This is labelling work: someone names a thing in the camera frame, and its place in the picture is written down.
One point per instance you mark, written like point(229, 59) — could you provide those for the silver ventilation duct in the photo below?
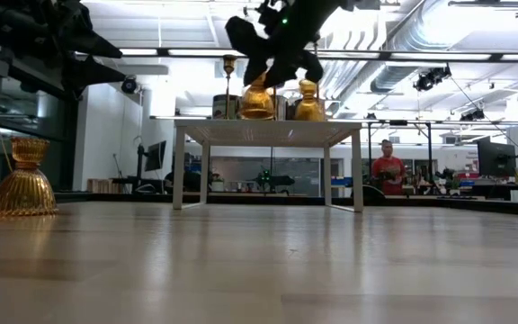
point(376, 40)

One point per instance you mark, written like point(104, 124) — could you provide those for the white perforated shelf riser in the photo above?
point(263, 132)

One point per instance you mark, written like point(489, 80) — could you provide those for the black pole stand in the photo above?
point(398, 122)

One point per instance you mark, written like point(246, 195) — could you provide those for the black round ceiling spotlight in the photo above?
point(129, 85)

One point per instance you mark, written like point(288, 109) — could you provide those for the black computer monitor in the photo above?
point(155, 155)
point(495, 159)

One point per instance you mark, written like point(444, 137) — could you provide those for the wooden crates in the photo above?
point(100, 186)

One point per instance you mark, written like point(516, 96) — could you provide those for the short gold candlestick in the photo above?
point(229, 63)

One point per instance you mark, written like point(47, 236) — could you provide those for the silver mercury glass votive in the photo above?
point(219, 108)
point(282, 108)

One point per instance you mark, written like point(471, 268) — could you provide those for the blue box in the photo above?
point(342, 181)

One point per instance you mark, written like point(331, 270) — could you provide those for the amber ribbed glass candle holder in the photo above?
point(309, 108)
point(256, 105)
point(23, 189)

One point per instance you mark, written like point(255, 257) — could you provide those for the background robot with green light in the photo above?
point(271, 181)

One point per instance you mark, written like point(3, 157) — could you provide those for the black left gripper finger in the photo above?
point(83, 72)
point(88, 45)

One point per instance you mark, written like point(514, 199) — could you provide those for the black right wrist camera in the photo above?
point(243, 36)

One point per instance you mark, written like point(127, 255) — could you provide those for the black aluminium table frame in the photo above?
point(263, 198)

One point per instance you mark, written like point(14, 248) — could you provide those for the black track light cluster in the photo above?
point(430, 80)
point(472, 116)

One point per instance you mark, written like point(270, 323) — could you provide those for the long ceiling light strip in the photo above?
point(376, 55)

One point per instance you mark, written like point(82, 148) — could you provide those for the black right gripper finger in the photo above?
point(256, 69)
point(282, 72)

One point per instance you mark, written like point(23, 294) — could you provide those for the person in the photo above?
point(388, 173)

